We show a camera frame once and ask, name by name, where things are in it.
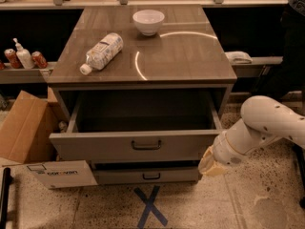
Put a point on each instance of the red soda can left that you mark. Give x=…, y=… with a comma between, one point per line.
x=13, y=59

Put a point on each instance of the grey drawer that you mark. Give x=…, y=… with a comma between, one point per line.
x=147, y=172
x=139, y=126

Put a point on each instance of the brown cardboard box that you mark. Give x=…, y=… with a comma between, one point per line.
x=25, y=132

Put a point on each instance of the clear plastic water bottle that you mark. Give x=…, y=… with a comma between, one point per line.
x=99, y=56

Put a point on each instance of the grey drawer cabinet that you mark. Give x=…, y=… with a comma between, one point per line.
x=185, y=54

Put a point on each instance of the black bar left edge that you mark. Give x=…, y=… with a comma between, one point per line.
x=4, y=197

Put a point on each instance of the black top drawer handle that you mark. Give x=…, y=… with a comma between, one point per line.
x=146, y=147

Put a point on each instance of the white pump dispenser bottle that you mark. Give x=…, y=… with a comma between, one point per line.
x=23, y=55

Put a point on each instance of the black drawer handle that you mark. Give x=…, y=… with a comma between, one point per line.
x=155, y=176
x=146, y=147

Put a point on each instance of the red soda can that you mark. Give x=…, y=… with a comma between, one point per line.
x=39, y=60
x=13, y=59

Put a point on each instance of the black post right edge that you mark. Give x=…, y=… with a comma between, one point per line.
x=301, y=167

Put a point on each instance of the grey top drawer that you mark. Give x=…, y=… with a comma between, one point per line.
x=139, y=126

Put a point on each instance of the person in dark clothes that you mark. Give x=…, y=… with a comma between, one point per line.
x=290, y=76

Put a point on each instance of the grey lower drawer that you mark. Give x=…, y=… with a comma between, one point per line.
x=147, y=172

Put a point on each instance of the white folded cloth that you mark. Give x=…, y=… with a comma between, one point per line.
x=238, y=57

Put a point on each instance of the white ceramic bowl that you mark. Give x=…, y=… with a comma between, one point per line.
x=148, y=22

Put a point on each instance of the black lower drawer handle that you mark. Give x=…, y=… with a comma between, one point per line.
x=155, y=176

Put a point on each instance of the blue tape cross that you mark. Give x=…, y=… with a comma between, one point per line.
x=150, y=208

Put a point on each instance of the red soda can right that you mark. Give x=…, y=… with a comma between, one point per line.
x=39, y=60

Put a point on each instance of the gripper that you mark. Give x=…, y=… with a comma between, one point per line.
x=225, y=152

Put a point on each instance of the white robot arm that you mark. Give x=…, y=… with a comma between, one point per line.
x=263, y=121

